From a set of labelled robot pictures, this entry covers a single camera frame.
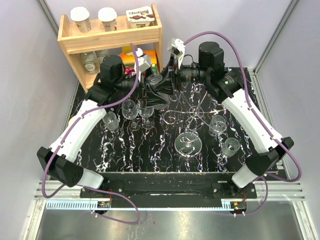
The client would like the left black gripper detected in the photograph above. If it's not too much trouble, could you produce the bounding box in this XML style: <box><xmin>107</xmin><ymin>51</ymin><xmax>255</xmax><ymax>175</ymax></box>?
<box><xmin>115</xmin><ymin>67</ymin><xmax>170</xmax><ymax>107</ymax></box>

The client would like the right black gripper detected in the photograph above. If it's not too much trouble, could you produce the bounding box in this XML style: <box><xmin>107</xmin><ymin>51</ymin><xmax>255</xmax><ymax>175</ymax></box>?
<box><xmin>152</xmin><ymin>54</ymin><xmax>209</xmax><ymax>98</ymax></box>

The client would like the ribbed goblet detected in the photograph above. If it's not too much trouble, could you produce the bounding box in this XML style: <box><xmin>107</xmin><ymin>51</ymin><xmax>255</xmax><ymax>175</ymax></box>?
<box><xmin>209</xmin><ymin>115</ymin><xmax>227</xmax><ymax>136</ymax></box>
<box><xmin>221</xmin><ymin>137</ymin><xmax>240</xmax><ymax>158</ymax></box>
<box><xmin>102</xmin><ymin>112</ymin><xmax>119</xmax><ymax>132</ymax></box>
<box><xmin>146</xmin><ymin>73</ymin><xmax>174</xmax><ymax>105</ymax></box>

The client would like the chrome wine glass rack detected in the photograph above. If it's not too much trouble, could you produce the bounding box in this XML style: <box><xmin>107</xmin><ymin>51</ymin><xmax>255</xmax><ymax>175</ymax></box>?
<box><xmin>163</xmin><ymin>83</ymin><xmax>220</xmax><ymax>159</ymax></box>

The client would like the round yellow wooden coaster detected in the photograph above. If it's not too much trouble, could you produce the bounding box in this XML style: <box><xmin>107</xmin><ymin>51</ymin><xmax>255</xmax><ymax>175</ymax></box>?
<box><xmin>67</xmin><ymin>117</ymin><xmax>74</xmax><ymax>126</ymax></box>

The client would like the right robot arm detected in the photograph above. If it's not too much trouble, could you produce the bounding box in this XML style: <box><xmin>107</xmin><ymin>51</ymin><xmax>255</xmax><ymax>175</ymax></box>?
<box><xmin>161</xmin><ymin>38</ymin><xmax>294</xmax><ymax>198</ymax></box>

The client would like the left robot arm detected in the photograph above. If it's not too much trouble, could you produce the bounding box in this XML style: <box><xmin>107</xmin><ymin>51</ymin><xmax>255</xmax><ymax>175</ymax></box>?
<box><xmin>36</xmin><ymin>53</ymin><xmax>153</xmax><ymax>198</ymax></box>

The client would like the clear stemmed wine glass right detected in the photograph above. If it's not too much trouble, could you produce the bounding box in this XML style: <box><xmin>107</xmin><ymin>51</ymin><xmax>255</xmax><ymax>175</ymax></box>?
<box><xmin>138</xmin><ymin>106</ymin><xmax>155</xmax><ymax>130</ymax></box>

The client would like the clear stemmed wine glass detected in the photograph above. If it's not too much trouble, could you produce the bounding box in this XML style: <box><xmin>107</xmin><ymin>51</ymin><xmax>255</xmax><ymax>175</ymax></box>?
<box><xmin>121</xmin><ymin>99</ymin><xmax>141</xmax><ymax>131</ymax></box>
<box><xmin>138</xmin><ymin>106</ymin><xmax>155</xmax><ymax>130</ymax></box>

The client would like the clear stemmed wine glass left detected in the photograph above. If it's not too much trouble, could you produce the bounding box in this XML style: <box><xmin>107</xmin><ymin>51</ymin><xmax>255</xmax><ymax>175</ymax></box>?
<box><xmin>121</xmin><ymin>99</ymin><xmax>141</xmax><ymax>131</ymax></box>

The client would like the green Scrub Daddy box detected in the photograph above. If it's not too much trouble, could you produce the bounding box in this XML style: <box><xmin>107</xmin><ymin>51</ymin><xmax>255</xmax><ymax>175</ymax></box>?
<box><xmin>144</xmin><ymin>50</ymin><xmax>159</xmax><ymax>74</ymax></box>

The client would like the pink sponge box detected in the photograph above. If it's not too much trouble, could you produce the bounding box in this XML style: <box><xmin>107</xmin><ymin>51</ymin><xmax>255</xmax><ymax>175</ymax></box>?
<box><xmin>120</xmin><ymin>46</ymin><xmax>136</xmax><ymax>76</ymax></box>

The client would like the right clear glass bottle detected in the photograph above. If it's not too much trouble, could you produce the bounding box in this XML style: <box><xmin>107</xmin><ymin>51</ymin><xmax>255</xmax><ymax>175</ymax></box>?
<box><xmin>96</xmin><ymin>49</ymin><xmax>109</xmax><ymax>64</ymax></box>

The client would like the clear glass bottle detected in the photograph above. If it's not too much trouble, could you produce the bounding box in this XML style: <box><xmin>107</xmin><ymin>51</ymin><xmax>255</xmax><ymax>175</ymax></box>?
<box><xmin>79</xmin><ymin>51</ymin><xmax>99</xmax><ymax>75</ymax></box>
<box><xmin>96</xmin><ymin>49</ymin><xmax>109</xmax><ymax>64</ymax></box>

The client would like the left clear glass bottle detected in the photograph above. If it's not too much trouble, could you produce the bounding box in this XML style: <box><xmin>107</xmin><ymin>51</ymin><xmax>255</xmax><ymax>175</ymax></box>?
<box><xmin>79</xmin><ymin>51</ymin><xmax>99</xmax><ymax>75</ymax></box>

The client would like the Chobani yogurt tub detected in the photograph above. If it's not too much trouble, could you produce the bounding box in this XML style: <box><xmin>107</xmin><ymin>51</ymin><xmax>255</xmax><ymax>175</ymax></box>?
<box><xmin>125</xmin><ymin>6</ymin><xmax>155</xmax><ymax>29</ymax></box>

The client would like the wooden two-tier shelf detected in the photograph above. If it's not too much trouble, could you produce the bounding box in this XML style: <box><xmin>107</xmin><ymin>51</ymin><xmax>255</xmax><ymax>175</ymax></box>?
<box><xmin>57</xmin><ymin>3</ymin><xmax>164</xmax><ymax>92</ymax></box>

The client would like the right white lidded cup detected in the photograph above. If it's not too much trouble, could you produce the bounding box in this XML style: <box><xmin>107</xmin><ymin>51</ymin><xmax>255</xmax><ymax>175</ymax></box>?
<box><xmin>98</xmin><ymin>7</ymin><xmax>118</xmax><ymax>32</ymax></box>

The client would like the white lidded cup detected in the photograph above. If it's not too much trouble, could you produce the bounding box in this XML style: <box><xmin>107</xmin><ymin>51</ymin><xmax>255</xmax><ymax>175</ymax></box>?
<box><xmin>98</xmin><ymin>7</ymin><xmax>118</xmax><ymax>32</ymax></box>
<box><xmin>70</xmin><ymin>6</ymin><xmax>91</xmax><ymax>33</ymax></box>

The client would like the left white lidded cup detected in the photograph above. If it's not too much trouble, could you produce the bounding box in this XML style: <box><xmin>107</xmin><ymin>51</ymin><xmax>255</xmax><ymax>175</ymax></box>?
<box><xmin>70</xmin><ymin>6</ymin><xmax>91</xmax><ymax>33</ymax></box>

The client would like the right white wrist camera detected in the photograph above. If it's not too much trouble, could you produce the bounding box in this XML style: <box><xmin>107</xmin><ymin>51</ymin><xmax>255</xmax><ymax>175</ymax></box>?
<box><xmin>167</xmin><ymin>38</ymin><xmax>186</xmax><ymax>69</ymax></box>

